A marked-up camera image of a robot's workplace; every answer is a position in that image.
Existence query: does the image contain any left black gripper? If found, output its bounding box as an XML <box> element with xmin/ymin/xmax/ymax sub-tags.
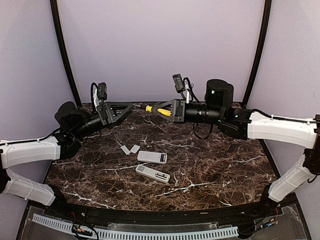
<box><xmin>71</xmin><ymin>101</ymin><xmax>134</xmax><ymax>140</ymax></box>

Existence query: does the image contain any yellow handled screwdriver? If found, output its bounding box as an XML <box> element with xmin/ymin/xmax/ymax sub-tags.
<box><xmin>132</xmin><ymin>103</ymin><xmax>172</xmax><ymax>117</ymax></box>

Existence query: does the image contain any white battery cover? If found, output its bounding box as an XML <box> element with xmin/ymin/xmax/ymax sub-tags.
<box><xmin>120</xmin><ymin>145</ymin><xmax>131</xmax><ymax>155</ymax></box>

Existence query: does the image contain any grey remote battery cover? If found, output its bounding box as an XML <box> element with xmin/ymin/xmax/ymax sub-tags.
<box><xmin>130</xmin><ymin>144</ymin><xmax>141</xmax><ymax>154</ymax></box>

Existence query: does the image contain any grey remote control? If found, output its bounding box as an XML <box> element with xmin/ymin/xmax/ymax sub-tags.
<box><xmin>137</xmin><ymin>150</ymin><xmax>166</xmax><ymax>164</ymax></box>

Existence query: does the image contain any white slim remote control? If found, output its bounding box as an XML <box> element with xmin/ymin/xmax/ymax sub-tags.
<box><xmin>135</xmin><ymin>164</ymin><xmax>171</xmax><ymax>184</ymax></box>

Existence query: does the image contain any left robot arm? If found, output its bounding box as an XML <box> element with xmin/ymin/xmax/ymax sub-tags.
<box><xmin>0</xmin><ymin>101</ymin><xmax>133</xmax><ymax>218</ymax></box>

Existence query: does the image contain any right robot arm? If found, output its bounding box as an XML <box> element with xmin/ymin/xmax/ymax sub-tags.
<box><xmin>145</xmin><ymin>79</ymin><xmax>320</xmax><ymax>217</ymax></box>

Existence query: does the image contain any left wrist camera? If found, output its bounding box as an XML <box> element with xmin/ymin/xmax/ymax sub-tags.
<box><xmin>90</xmin><ymin>82</ymin><xmax>108</xmax><ymax>108</ymax></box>

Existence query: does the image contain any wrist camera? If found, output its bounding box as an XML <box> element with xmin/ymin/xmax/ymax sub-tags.
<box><xmin>172</xmin><ymin>73</ymin><xmax>194</xmax><ymax>103</ymax></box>
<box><xmin>90</xmin><ymin>82</ymin><xmax>108</xmax><ymax>108</ymax></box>

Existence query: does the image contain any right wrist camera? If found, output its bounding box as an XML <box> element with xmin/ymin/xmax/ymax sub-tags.
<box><xmin>172</xmin><ymin>73</ymin><xmax>194</xmax><ymax>103</ymax></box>

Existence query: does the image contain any left black frame post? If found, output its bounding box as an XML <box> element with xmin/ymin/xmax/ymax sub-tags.
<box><xmin>49</xmin><ymin>0</ymin><xmax>82</xmax><ymax>108</ymax></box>

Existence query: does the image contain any black frame post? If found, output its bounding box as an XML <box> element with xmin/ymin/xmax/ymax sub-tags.
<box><xmin>241</xmin><ymin>0</ymin><xmax>272</xmax><ymax>108</ymax></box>
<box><xmin>49</xmin><ymin>0</ymin><xmax>82</xmax><ymax>108</ymax></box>

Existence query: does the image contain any white slotted cable duct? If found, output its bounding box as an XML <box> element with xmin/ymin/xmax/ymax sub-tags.
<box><xmin>31</xmin><ymin>213</ymin><xmax>239</xmax><ymax>240</ymax></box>

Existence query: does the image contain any right black frame post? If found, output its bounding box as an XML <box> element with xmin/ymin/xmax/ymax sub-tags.
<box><xmin>241</xmin><ymin>0</ymin><xmax>272</xmax><ymax>108</ymax></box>

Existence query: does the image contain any black front rail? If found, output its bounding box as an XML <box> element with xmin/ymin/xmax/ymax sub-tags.
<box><xmin>42</xmin><ymin>192</ymin><xmax>298</xmax><ymax>227</ymax></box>

